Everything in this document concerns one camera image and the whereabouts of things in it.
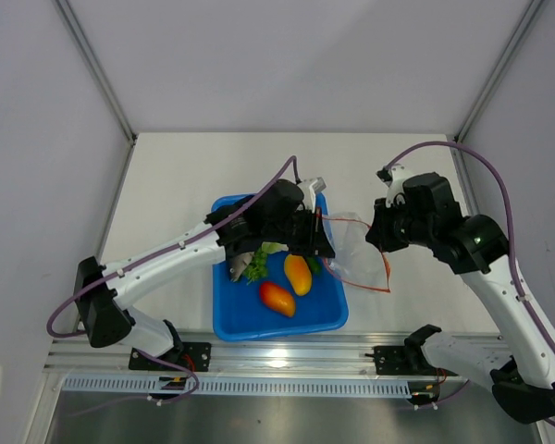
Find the red orange mango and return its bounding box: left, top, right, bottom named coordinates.
left=259, top=281, right=296, bottom=318

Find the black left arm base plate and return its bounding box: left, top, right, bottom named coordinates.
left=129, top=342, right=212, bottom=372

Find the white slotted cable duct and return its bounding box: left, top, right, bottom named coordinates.
left=62, top=374, right=412, bottom=399

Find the green grape bunch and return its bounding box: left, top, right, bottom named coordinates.
left=243, top=248, right=268, bottom=284

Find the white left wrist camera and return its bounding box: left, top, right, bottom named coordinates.
left=298, top=177, right=327, bottom=211

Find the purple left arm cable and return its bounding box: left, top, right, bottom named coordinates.
left=46, top=155, right=299, bottom=408

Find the white green cabbage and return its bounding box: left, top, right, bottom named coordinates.
left=261, top=242, right=289, bottom=254

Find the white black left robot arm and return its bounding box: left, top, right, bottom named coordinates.
left=75, top=178, right=335, bottom=370

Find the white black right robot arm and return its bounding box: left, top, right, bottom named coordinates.
left=365, top=166, right=555, bottom=424

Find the green chili pepper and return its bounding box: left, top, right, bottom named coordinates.
left=305, top=257, right=322, bottom=275

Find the clear zip top bag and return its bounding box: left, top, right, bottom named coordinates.
left=322, top=212, right=390, bottom=293

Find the aluminium mounting rail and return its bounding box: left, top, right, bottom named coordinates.
left=43, top=331, right=408, bottom=377

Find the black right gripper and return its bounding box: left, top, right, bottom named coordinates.
left=365, top=194, right=435, bottom=253

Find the yellow orange mango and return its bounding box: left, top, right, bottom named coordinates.
left=284, top=254, right=313, bottom=296

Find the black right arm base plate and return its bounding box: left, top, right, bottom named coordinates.
left=364, top=345, right=430, bottom=376

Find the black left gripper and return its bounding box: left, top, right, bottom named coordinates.
left=265, top=206, right=335, bottom=259

